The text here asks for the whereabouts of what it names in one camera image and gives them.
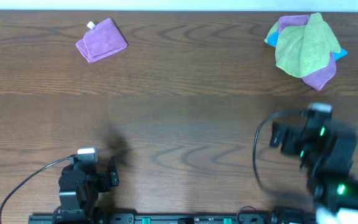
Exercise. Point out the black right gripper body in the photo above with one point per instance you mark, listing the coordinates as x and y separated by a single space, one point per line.
291 144

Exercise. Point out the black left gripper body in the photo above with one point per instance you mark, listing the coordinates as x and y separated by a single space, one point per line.
105 179

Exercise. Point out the light green cloth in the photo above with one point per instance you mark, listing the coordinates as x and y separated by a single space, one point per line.
306 46

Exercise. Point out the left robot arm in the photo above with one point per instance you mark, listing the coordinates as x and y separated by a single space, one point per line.
80 184

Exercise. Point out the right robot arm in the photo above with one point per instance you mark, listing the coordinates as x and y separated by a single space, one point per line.
326 151

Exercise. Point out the purple cloth in pile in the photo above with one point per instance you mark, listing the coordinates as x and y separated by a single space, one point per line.
319 76

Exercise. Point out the blue cloth in pile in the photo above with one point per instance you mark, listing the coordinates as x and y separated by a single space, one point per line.
272 41

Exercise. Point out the folded purple cloth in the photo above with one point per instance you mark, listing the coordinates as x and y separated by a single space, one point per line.
102 40

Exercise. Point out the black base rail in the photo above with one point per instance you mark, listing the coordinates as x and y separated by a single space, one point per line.
246 218

